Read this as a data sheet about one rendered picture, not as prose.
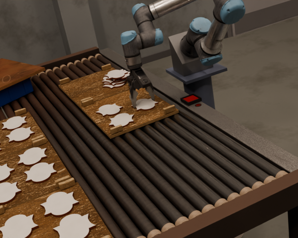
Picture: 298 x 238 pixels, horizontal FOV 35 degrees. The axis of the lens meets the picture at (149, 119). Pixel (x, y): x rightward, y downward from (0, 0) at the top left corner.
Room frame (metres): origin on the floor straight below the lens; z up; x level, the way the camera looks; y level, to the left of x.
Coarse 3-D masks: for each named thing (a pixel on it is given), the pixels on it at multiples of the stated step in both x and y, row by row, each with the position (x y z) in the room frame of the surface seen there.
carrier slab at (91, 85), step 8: (96, 72) 2.70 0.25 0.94; (104, 72) 2.68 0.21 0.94; (72, 80) 2.64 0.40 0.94; (80, 80) 2.62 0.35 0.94; (88, 80) 2.59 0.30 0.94; (96, 80) 2.57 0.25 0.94; (64, 88) 2.54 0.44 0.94; (72, 88) 2.51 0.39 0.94; (80, 88) 2.49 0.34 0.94; (88, 88) 2.47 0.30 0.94; (96, 88) 2.44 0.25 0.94; (104, 88) 2.42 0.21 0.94; (120, 88) 2.37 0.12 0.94; (128, 88) 2.35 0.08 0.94; (72, 96) 2.39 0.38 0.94; (80, 96) 2.37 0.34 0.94; (88, 96) 2.35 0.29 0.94; (96, 96) 2.33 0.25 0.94; (104, 96) 2.31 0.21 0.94; (80, 104) 2.26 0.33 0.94
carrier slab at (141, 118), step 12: (120, 96) 2.26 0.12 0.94; (144, 96) 2.20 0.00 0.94; (156, 96) 2.17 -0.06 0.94; (84, 108) 2.20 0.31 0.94; (96, 108) 2.17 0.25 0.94; (132, 108) 2.09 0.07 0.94; (156, 108) 2.04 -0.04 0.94; (96, 120) 2.03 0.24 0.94; (108, 120) 2.01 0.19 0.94; (144, 120) 1.93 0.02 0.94; (156, 120) 1.93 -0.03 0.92; (108, 132) 1.88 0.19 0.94; (120, 132) 1.87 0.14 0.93
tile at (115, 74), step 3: (108, 72) 2.52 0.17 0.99; (111, 72) 2.51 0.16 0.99; (114, 72) 2.50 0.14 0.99; (117, 72) 2.49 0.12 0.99; (120, 72) 2.48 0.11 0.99; (123, 72) 2.47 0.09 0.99; (126, 72) 2.46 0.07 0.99; (105, 75) 2.48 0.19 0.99; (108, 75) 2.47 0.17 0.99; (111, 75) 2.46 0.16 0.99; (114, 75) 2.45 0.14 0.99; (117, 75) 2.45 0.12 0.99; (120, 75) 2.44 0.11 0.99; (123, 75) 2.43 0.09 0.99; (111, 78) 2.43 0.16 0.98; (114, 78) 2.42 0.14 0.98; (117, 78) 2.41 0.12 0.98
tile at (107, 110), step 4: (108, 104) 2.17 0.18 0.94; (112, 104) 2.16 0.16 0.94; (100, 108) 2.15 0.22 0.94; (104, 108) 2.14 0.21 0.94; (108, 108) 2.13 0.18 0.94; (112, 108) 2.12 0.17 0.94; (116, 108) 2.11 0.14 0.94; (120, 108) 2.11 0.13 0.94; (96, 112) 2.11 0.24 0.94; (100, 112) 2.09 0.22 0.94; (104, 112) 2.09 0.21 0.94; (108, 112) 2.08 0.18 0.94; (112, 112) 2.07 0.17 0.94; (116, 112) 2.06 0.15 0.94; (104, 116) 2.06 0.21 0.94
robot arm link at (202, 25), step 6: (198, 18) 2.50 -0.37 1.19; (204, 18) 2.51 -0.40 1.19; (192, 24) 2.47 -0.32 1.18; (198, 24) 2.47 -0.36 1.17; (204, 24) 2.47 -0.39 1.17; (210, 24) 2.47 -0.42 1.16; (192, 30) 2.46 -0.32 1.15; (198, 30) 2.44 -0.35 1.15; (204, 30) 2.44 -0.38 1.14; (186, 36) 2.55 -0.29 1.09; (192, 36) 2.47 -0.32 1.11; (198, 36) 2.44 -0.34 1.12; (204, 36) 2.43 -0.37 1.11; (192, 42) 2.51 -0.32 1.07
